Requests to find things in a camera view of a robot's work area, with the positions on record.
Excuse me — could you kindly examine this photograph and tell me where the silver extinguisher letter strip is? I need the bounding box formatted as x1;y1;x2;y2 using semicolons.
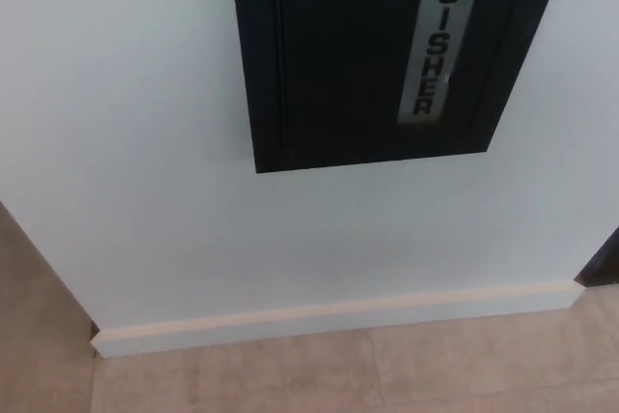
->
397;0;479;128

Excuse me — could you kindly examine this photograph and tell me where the white baseboard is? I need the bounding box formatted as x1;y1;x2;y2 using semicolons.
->
90;279;585;361

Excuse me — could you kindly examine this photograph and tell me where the black doorway frame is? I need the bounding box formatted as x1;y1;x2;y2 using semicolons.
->
575;225;619;289

